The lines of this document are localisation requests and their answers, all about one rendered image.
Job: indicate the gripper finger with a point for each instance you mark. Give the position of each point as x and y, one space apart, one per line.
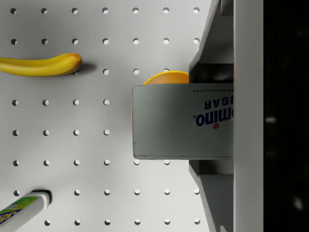
217 193
214 53

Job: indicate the yellow bowl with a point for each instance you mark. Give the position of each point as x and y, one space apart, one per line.
169 77

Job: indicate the banana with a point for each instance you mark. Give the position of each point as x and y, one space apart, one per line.
43 66

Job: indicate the small white bottle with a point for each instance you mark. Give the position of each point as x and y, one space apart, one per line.
24 207

